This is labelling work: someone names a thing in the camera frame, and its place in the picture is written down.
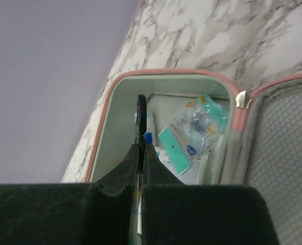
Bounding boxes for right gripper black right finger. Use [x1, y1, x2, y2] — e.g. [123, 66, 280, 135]
[142, 144, 278, 244]

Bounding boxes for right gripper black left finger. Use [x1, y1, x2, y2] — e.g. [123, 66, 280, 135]
[0, 144, 138, 244]

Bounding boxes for clear teal plastic packet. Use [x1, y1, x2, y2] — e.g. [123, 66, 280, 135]
[158, 94, 228, 174]

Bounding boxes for white blue tube bottle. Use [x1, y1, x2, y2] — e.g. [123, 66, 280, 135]
[133, 112, 154, 146]

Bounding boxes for black handled scissors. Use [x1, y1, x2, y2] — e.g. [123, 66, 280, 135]
[136, 94, 147, 173]

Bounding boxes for pink medicine kit case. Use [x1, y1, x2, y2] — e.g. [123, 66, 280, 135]
[85, 69, 302, 244]

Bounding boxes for white blue gauze packet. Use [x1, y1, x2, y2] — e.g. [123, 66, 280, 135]
[155, 147, 200, 185]

